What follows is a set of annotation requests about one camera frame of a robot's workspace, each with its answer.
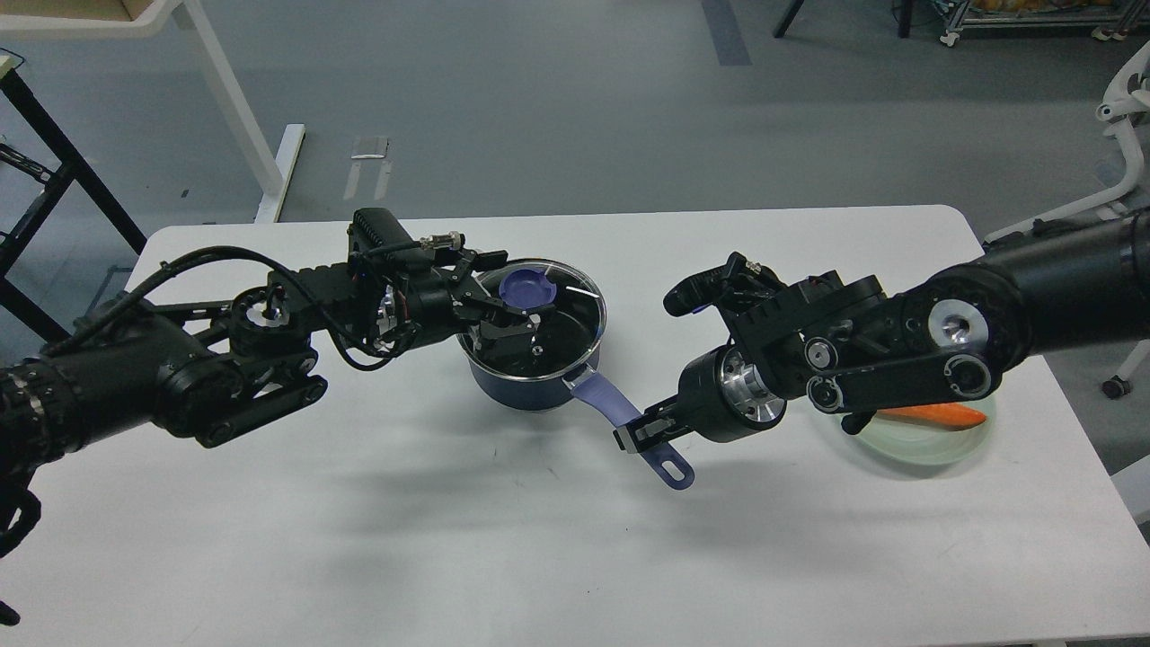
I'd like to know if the white office chair base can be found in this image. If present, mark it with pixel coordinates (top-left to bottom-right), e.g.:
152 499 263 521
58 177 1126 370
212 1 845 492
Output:
984 40 1150 401

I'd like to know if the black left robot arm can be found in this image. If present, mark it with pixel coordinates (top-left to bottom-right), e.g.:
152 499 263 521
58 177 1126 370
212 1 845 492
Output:
1 208 557 555

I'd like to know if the pale green glass plate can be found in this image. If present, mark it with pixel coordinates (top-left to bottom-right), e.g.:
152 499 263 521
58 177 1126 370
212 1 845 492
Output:
849 396 995 467

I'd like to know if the metal wheeled cart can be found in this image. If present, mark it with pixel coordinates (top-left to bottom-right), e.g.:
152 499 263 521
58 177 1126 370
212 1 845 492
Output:
923 1 1147 48

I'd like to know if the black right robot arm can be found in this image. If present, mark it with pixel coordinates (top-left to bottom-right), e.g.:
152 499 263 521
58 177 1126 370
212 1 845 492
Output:
615 210 1149 455

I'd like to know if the orange toy carrot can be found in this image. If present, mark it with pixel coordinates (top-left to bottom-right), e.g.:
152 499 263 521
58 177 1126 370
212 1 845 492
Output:
877 403 988 430

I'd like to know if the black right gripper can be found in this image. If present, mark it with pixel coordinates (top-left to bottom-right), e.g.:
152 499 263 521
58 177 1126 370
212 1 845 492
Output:
613 347 787 454

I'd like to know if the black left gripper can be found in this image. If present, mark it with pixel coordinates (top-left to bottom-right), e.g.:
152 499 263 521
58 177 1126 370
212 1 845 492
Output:
386 247 557 356

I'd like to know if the glass lid with blue knob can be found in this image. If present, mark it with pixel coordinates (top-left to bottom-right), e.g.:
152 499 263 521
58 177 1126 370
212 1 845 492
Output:
457 259 606 382

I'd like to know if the black metal stand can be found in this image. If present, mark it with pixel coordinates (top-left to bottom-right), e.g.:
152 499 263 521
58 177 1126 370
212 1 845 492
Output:
1 55 146 342

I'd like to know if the blue saucepan with handle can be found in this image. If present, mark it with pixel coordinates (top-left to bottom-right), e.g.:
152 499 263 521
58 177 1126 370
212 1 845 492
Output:
457 260 696 491

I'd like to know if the white table frame leg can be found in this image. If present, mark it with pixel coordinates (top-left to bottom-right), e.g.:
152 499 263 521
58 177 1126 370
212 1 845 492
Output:
1 1 305 224

